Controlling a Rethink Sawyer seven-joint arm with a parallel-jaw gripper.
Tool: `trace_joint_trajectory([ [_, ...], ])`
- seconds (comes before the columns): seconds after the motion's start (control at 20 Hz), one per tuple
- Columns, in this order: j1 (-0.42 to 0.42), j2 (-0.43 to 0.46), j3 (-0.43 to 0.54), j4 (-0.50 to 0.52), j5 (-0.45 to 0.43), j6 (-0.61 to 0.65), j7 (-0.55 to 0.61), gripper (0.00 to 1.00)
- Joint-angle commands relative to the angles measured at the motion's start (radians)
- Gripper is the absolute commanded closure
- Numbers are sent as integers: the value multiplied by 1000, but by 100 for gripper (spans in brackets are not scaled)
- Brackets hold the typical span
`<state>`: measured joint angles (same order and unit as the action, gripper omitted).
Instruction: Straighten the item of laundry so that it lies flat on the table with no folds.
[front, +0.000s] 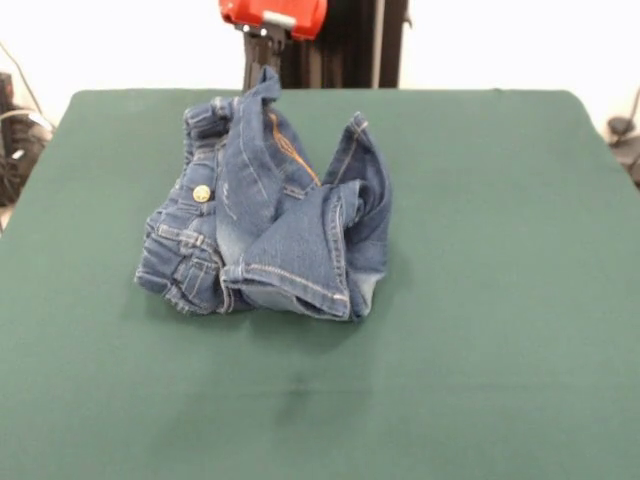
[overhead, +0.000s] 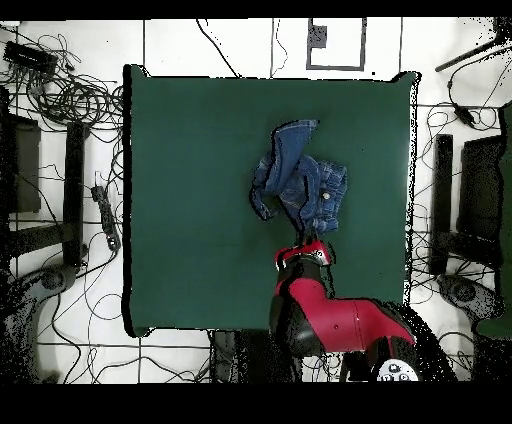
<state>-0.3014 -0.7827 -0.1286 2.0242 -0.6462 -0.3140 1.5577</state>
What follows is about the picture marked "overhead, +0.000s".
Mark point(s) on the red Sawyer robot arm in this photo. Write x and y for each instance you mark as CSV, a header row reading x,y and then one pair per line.
x,y
336,320

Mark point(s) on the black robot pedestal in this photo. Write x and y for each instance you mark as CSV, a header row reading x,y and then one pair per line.
x,y
248,356

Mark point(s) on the dark green table cloth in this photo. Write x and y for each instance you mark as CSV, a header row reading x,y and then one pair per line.
x,y
180,160

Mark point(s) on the black power adapter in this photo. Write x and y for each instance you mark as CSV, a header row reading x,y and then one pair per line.
x,y
464,114

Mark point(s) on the black wheeled base leg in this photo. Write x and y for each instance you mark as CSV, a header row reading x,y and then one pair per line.
x,y
464,292
52,278

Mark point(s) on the black case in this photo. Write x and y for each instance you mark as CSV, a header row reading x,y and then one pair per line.
x,y
24,164

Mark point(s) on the gray square frame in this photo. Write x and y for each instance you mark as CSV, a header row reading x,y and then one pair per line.
x,y
336,68

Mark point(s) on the black upright bar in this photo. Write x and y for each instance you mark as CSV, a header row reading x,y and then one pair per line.
x,y
74,192
442,192

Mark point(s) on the black panel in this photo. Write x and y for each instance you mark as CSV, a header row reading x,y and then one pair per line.
x,y
480,184

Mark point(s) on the black tripod leg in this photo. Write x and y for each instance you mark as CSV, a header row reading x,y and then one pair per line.
x,y
468,54

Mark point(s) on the blue denim jeans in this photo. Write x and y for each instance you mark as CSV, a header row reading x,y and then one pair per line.
x,y
292,176

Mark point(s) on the black power strip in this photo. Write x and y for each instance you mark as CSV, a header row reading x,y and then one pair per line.
x,y
107,218

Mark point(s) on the black electronics box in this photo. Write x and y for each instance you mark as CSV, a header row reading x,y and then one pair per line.
x,y
28,56

